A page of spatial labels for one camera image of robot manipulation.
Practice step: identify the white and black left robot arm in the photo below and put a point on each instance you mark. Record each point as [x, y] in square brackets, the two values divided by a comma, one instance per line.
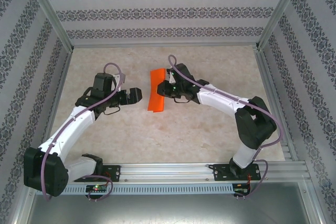
[73, 129]

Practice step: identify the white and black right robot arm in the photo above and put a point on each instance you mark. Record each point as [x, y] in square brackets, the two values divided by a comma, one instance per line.
[223, 98]

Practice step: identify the aluminium side rail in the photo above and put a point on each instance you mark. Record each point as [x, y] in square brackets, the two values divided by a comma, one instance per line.
[266, 77]
[54, 108]

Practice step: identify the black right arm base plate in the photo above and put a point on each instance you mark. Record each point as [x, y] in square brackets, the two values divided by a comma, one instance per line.
[220, 172]

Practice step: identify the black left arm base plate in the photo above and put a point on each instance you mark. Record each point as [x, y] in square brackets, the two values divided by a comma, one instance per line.
[114, 172]

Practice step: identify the orange cloth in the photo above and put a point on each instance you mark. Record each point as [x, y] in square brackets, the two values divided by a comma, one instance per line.
[156, 100]

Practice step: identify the aluminium frame post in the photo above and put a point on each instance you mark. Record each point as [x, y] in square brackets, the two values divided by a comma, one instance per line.
[279, 11]
[48, 11]

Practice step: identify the small circuit board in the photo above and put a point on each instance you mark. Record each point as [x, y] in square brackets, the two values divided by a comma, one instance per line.
[240, 192]

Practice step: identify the aluminium mounting rail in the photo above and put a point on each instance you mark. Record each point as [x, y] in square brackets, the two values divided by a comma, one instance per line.
[165, 171]

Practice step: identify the circuit board with green light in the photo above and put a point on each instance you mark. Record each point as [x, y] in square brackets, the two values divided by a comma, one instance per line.
[95, 188]

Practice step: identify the grey metal sheet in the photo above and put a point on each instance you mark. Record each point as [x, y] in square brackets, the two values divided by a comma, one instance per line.
[168, 211]

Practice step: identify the aluminium back rail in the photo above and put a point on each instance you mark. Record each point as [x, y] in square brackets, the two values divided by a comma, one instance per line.
[165, 45]

